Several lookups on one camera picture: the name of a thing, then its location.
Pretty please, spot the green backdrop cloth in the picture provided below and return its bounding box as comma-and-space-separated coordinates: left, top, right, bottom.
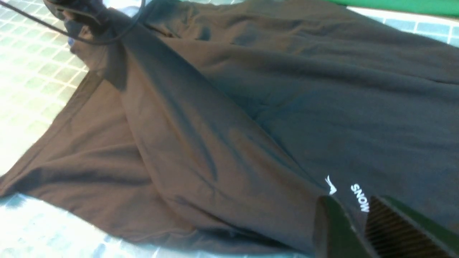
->
330, 0, 459, 18

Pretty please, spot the dark gray long-sleeve top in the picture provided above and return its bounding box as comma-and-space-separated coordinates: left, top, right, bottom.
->
1, 0, 458, 254

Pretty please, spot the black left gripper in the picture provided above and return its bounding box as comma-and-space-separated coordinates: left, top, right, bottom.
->
43, 0, 111, 38

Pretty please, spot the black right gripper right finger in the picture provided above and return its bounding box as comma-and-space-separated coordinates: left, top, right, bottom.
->
365, 196, 459, 258

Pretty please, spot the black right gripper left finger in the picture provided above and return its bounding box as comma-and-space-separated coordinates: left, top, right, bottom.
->
313, 196, 379, 258

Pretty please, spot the black left camera cable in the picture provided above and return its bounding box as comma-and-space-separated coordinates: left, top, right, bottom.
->
0, 0, 147, 46

